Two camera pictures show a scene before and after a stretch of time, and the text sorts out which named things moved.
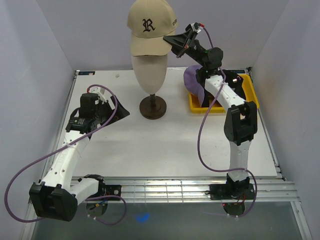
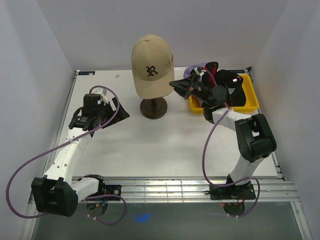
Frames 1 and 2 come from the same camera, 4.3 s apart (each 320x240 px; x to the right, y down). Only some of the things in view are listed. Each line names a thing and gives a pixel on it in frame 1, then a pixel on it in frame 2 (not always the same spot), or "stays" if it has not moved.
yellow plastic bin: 218,106 stays
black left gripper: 107,106 stays
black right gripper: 180,44 -> 186,86
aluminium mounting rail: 267,189 stays
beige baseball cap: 148,21 -> 153,67
